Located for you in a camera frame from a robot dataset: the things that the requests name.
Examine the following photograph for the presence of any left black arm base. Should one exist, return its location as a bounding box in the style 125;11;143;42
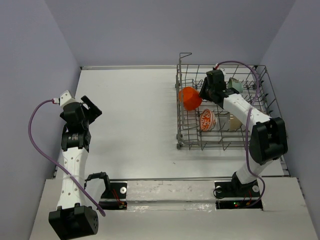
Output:
99;180;128;211

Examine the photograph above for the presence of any orange patterned glass bowl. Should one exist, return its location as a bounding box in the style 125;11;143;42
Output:
199;108;217;132

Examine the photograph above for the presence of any grey wire dish rack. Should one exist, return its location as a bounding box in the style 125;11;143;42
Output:
175;52;282;150

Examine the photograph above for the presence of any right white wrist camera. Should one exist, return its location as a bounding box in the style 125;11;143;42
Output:
213;66;226;76

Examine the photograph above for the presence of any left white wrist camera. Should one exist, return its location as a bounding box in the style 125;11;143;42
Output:
58;90;76;108

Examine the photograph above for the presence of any orange square plastic bowl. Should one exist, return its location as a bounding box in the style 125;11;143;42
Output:
178;86;202;111

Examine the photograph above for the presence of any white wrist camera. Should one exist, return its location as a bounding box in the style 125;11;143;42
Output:
213;66;226;76
58;90;76;108

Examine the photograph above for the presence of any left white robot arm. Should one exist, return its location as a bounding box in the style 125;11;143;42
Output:
48;100;106;240

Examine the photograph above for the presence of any celadon green ceramic bowl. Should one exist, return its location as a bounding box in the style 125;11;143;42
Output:
227;77;244;94

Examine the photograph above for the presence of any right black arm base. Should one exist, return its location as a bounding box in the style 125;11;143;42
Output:
213;181;263;210

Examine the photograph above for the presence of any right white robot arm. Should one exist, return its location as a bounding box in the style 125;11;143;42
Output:
76;66;288;196

